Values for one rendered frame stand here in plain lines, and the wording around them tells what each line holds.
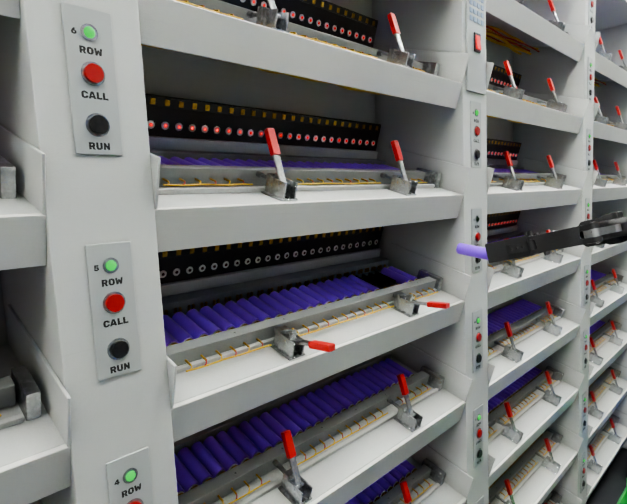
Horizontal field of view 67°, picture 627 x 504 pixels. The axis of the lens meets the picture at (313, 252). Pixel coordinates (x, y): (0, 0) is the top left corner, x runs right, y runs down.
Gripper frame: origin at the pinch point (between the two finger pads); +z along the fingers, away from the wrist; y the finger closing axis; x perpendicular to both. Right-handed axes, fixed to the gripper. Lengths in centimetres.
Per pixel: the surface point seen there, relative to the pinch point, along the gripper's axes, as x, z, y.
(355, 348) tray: 9.4, 16.1, 21.1
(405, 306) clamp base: 5.9, 17.2, 6.4
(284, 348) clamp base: 6.5, 16.7, 33.0
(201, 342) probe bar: 3.2, 19.0, 43.1
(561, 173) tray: -18, 18, -80
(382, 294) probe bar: 3.2, 19.5, 8.8
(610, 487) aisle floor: 94, 40, -117
